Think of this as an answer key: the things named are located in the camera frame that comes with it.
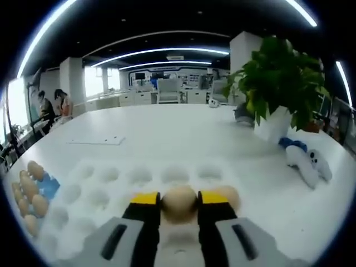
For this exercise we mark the green plant in white pot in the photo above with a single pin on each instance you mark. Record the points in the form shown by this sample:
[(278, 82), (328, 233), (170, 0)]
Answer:
[(278, 78)]

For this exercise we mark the black monitor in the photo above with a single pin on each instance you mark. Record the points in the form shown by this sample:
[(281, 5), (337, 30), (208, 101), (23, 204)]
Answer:
[(140, 76)]

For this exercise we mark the white cabinet row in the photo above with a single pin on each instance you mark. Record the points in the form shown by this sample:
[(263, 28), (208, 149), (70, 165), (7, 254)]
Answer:
[(139, 97)]

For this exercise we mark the small white round device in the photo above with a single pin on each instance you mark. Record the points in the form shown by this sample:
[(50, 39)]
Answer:
[(213, 103)]

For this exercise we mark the curved ceiling light strip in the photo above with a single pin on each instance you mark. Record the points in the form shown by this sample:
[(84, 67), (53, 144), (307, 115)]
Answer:
[(167, 63), (167, 50)]

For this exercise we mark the white office chair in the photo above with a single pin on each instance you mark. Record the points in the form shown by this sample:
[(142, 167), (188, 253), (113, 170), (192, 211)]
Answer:
[(168, 89), (219, 89)]

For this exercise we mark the grey rounded object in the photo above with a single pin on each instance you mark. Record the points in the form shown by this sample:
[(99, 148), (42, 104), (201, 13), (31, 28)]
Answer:
[(243, 115)]

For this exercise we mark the long curved ceiling light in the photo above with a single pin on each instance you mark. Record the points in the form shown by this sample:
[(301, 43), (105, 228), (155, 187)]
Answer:
[(30, 49)]

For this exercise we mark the white and blue controller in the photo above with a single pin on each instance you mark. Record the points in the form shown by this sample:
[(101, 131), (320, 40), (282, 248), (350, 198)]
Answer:
[(322, 167), (303, 169)]

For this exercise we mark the cluster of brown eggs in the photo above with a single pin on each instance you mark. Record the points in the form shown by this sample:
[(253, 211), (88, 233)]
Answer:
[(39, 204)]

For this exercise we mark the single brown egg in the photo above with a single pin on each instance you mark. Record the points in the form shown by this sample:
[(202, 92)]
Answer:
[(232, 194), (179, 204)]

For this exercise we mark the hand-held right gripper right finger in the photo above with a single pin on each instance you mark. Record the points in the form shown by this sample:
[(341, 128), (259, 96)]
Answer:
[(211, 222)]

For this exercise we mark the blue egg tray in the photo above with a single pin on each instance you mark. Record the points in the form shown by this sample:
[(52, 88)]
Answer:
[(48, 186)]

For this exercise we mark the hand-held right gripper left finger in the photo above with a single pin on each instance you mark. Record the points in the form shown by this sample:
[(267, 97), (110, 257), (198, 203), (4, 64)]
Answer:
[(147, 222)]

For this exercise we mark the straight ceiling light strip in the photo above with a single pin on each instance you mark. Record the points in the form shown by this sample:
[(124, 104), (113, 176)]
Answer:
[(343, 80)]

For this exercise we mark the white foam egg holder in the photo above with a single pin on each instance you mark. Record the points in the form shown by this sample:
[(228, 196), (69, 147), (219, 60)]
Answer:
[(139, 176)]

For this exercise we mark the ceiling air conditioner unit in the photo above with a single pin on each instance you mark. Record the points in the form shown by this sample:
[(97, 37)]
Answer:
[(175, 57)]

